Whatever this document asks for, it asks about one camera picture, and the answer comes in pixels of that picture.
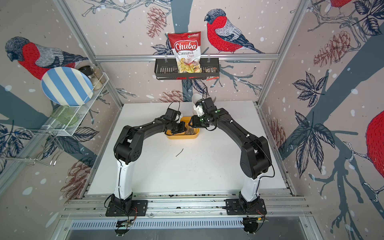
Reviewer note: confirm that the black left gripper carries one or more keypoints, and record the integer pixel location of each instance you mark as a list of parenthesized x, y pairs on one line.
[(182, 129)]

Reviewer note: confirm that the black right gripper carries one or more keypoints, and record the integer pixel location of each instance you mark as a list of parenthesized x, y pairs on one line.
[(194, 123)]

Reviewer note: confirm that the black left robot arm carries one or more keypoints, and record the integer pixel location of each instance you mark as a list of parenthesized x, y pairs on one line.
[(128, 149)]

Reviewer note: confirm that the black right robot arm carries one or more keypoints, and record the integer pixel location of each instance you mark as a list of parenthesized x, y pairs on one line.
[(255, 159)]

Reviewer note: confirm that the yellow plastic storage box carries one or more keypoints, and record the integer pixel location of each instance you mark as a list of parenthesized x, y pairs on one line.
[(183, 136)]

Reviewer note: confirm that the white cutlery holder cup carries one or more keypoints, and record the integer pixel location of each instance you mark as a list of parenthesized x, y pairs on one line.
[(196, 97)]

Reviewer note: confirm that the red Chuba chips bag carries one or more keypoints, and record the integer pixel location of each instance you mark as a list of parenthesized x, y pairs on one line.
[(186, 48)]

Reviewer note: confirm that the dark lid spice jar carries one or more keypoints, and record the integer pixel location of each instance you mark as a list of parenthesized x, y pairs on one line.
[(87, 70)]

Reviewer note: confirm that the blue white striped plate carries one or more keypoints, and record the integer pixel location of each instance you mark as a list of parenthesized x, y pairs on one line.
[(67, 86)]

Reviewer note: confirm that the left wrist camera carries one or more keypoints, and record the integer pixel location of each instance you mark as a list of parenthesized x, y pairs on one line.
[(178, 117)]

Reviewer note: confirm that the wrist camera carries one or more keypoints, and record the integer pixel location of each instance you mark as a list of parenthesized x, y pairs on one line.
[(198, 108), (178, 117)]

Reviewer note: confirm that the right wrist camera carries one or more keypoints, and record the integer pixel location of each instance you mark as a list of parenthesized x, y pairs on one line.
[(198, 108)]

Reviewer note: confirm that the black wall basket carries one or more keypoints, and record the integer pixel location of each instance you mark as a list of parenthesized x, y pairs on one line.
[(168, 70)]

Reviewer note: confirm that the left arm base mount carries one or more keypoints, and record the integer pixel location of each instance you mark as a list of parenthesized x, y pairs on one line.
[(130, 208)]

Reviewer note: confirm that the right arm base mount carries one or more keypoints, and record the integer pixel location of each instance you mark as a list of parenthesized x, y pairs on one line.
[(241, 207)]

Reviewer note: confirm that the clear wire dish rack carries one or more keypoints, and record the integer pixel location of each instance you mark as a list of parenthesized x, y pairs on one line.
[(62, 133)]

